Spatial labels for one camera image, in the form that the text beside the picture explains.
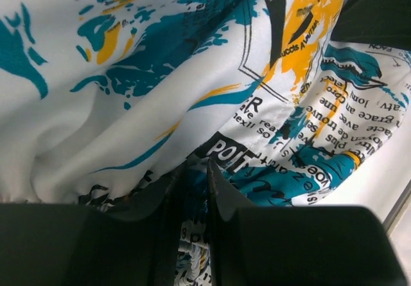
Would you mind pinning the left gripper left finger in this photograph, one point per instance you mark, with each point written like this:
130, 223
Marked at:
134, 243

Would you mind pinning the white teal yellow patterned shorts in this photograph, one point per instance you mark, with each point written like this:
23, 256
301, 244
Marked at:
99, 98

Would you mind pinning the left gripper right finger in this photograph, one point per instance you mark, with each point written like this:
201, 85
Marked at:
303, 245

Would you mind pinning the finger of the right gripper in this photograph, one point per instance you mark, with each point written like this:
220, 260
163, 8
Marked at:
383, 22

